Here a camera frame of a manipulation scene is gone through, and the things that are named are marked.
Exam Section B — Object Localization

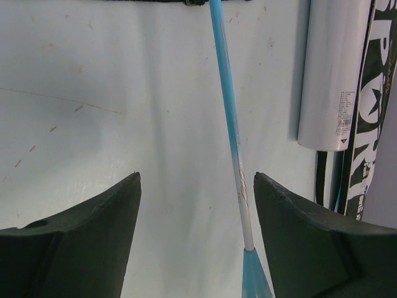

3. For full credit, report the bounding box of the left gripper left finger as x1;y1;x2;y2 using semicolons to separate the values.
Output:
1;172;141;297

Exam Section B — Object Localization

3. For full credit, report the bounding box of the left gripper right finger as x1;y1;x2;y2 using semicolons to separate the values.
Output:
254;173;396;297

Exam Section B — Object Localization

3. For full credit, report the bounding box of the light blue racket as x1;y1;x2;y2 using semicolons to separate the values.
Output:
209;1;273;297

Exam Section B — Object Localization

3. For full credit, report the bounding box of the black racket cover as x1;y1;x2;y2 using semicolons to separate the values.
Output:
328;1;396;220

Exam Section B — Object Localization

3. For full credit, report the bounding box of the white shuttlecock tube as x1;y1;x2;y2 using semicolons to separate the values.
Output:
297;1;372;151

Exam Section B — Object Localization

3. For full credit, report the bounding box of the blue racket cover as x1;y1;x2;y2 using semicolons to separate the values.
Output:
150;0;209;6

